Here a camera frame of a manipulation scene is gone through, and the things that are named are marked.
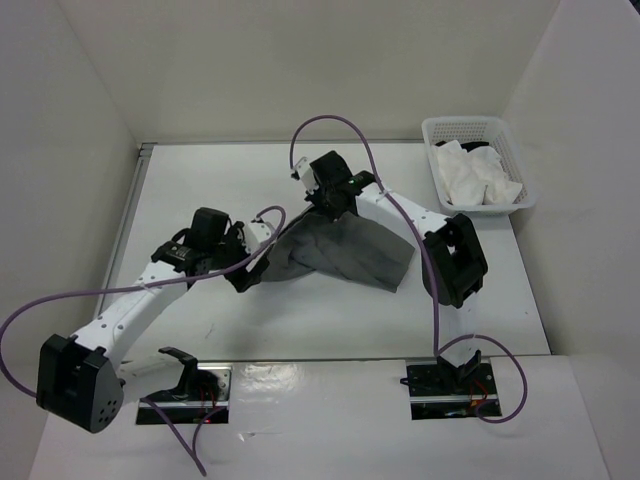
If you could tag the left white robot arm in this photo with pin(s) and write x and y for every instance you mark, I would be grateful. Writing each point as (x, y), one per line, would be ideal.
(78, 375)

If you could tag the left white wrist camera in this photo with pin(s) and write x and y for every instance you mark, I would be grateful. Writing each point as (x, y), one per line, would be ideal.
(254, 234)

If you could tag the white crumpled cloth in basket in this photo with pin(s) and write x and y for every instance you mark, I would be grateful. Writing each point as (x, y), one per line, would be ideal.
(474, 178)

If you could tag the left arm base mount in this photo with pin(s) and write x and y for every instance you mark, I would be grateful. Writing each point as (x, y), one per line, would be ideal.
(204, 398)

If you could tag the black garment in basket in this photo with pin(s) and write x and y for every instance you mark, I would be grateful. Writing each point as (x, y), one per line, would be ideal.
(468, 146)

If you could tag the grey pleated skirt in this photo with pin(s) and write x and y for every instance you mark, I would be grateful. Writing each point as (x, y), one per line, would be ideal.
(350, 248)

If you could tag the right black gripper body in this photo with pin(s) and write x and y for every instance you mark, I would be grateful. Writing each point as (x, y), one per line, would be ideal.
(321, 198)

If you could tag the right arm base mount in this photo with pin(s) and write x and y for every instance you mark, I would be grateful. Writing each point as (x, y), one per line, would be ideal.
(434, 396)

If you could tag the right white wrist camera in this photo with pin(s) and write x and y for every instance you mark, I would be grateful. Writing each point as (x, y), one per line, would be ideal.
(302, 172)

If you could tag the white plastic mesh basket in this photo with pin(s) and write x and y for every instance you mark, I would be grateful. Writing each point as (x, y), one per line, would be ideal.
(498, 135)

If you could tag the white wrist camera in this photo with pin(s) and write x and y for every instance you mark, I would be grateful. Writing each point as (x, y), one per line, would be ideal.
(254, 234)
(302, 172)

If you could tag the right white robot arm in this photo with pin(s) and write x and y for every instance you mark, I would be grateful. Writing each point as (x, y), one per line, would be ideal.
(453, 262)

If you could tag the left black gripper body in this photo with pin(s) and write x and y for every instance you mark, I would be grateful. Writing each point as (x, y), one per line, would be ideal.
(231, 248)

